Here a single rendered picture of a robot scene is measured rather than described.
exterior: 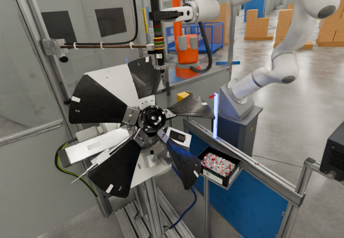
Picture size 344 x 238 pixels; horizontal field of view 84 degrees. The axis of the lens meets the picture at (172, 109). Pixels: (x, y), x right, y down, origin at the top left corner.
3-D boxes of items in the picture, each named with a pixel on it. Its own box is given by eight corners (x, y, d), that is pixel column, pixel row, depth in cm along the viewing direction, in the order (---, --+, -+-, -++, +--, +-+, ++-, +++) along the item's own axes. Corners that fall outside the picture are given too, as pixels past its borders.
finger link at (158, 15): (173, 19, 74) (158, 21, 71) (169, 19, 76) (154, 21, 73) (172, 9, 72) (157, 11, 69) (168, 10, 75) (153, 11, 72)
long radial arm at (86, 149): (123, 129, 107) (126, 125, 97) (128, 141, 106) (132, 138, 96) (67, 150, 94) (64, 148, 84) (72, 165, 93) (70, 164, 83)
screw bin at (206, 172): (192, 169, 111) (192, 160, 108) (208, 153, 122) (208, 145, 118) (227, 189, 98) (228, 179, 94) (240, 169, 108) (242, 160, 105)
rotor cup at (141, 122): (139, 142, 93) (146, 138, 81) (128, 115, 95) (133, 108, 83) (164, 131, 99) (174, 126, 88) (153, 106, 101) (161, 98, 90)
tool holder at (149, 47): (147, 69, 84) (143, 46, 79) (153, 64, 89) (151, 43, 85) (165, 69, 80) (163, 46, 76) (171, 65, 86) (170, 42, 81)
